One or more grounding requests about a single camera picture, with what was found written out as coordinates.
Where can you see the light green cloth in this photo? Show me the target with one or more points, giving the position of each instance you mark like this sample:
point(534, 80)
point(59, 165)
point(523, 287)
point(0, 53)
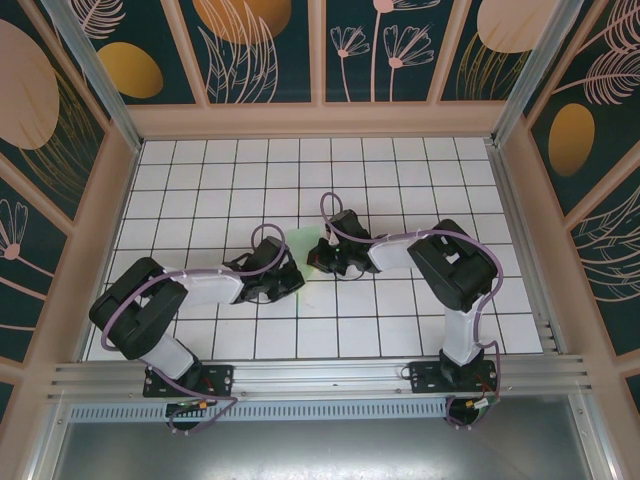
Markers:
point(302, 240)

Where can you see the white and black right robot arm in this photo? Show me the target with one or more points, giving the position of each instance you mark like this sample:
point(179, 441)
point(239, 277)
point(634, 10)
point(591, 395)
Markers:
point(390, 252)

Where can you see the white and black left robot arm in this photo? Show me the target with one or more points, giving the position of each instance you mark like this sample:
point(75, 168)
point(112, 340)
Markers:
point(210, 290)

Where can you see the grey metal sheet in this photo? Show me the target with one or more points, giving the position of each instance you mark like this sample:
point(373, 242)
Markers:
point(320, 450)

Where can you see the small controller board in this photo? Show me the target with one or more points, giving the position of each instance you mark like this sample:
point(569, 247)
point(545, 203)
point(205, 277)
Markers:
point(192, 406)
point(482, 404)

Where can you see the aluminium mounting rail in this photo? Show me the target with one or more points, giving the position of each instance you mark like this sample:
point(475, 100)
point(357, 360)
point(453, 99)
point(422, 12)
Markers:
point(320, 375)

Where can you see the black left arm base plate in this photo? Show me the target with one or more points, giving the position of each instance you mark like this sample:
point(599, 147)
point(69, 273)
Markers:
point(220, 380)

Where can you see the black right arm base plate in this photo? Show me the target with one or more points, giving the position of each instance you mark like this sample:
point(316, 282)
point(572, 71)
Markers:
point(425, 377)

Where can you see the aluminium side rail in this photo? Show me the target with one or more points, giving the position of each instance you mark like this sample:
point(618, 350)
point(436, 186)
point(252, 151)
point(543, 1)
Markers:
point(527, 250)

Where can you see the short aluminium frame post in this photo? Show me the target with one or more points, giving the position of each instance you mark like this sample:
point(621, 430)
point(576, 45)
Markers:
point(50, 445)
point(592, 440)

